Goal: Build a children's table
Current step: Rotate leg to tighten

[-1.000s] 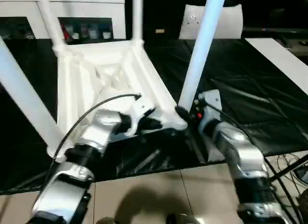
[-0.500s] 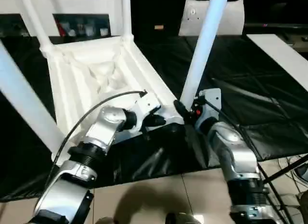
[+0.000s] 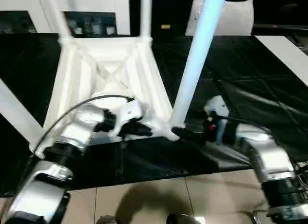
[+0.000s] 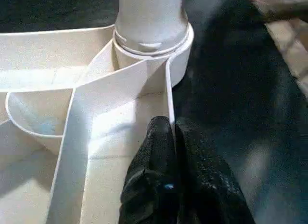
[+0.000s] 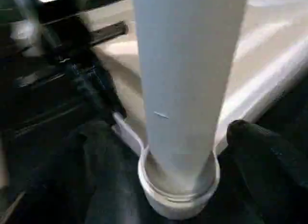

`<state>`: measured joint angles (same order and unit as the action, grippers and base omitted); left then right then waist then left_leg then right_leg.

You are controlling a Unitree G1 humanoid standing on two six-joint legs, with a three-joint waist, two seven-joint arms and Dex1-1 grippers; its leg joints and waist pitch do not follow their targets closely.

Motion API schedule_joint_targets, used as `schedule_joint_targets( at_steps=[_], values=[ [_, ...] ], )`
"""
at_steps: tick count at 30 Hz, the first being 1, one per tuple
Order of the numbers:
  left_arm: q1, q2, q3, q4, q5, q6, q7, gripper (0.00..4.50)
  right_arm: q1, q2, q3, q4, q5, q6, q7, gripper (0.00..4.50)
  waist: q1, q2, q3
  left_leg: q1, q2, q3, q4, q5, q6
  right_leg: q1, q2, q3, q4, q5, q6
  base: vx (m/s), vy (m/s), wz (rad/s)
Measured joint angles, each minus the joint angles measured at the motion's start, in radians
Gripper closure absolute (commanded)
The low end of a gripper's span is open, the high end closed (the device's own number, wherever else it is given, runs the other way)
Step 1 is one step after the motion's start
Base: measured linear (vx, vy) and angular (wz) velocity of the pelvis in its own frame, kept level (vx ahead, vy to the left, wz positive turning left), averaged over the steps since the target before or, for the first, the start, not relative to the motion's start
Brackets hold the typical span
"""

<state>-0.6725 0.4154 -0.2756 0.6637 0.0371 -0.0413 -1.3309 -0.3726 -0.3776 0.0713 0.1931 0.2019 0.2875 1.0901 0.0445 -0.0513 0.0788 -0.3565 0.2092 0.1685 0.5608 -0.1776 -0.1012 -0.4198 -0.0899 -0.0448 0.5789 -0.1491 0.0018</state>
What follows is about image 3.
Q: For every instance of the white plastic table top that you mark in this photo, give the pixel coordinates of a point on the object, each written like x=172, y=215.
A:
x=108, y=55

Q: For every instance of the dark brown rounded object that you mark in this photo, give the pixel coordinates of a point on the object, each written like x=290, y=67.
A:
x=107, y=219
x=178, y=219

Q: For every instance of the white cabinet with glass doors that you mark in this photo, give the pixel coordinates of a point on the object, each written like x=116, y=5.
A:
x=120, y=12

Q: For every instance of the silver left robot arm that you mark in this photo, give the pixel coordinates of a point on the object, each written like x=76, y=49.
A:
x=77, y=127

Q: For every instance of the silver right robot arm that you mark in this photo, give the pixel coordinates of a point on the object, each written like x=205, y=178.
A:
x=264, y=151

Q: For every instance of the white flat board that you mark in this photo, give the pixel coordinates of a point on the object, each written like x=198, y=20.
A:
x=286, y=55

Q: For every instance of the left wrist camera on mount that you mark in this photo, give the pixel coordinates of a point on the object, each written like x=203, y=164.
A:
x=130, y=110

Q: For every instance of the black cabinet with gold label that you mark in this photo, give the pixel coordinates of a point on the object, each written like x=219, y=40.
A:
x=166, y=9

